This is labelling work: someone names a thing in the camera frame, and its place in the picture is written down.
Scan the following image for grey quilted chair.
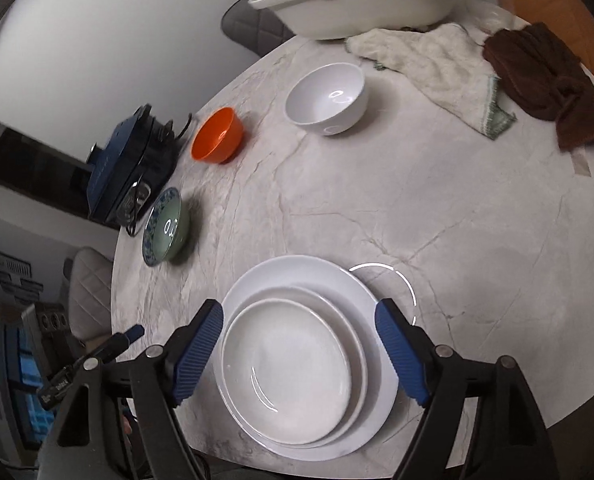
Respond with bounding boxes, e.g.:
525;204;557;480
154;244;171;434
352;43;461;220
222;0;298;53
59;247;115;346

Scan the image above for beige tape strip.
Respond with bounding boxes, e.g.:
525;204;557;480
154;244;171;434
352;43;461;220
571;152;594;179

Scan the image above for white towel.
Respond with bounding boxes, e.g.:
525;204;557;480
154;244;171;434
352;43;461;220
344;22;518;140

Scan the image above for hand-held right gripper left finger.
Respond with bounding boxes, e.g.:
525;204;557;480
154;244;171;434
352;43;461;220
37;299;225;480

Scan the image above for dark doorway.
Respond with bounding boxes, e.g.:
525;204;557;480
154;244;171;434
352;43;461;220
0;115;98;217

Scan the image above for large white plate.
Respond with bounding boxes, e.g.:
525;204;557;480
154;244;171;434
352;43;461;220
216;255;400;461

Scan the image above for blue patterned green bowl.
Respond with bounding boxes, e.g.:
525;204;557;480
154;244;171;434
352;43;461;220
142;186;192;267

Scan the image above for window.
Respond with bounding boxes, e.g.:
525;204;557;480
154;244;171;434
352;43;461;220
4;325;48;447

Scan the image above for clear wine glass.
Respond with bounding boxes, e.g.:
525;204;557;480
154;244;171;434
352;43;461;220
457;0;517;32

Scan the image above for brown cloth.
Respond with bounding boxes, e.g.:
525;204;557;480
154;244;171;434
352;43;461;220
482;22;594;152

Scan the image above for small white plate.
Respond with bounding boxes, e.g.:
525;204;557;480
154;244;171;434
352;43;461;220
220;299;353;445

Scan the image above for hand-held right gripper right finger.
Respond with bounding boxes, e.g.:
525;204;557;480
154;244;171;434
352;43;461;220
374;298;560;480

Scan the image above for white bowl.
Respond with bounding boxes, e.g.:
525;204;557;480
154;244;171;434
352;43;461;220
284;62;369;137

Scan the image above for navy blue electric hot pot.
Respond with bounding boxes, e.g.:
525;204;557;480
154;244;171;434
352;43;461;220
86;104;183;228

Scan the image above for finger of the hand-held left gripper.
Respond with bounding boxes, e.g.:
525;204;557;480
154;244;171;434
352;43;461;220
94;324;146;361

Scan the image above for medium white plate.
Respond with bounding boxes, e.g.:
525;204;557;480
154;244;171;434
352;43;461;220
219;285;369;448

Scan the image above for orange bowl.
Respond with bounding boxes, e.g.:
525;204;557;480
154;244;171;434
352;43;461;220
191;106;245;164

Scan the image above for wall picture frames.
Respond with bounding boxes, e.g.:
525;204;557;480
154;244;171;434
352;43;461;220
0;247;44;307

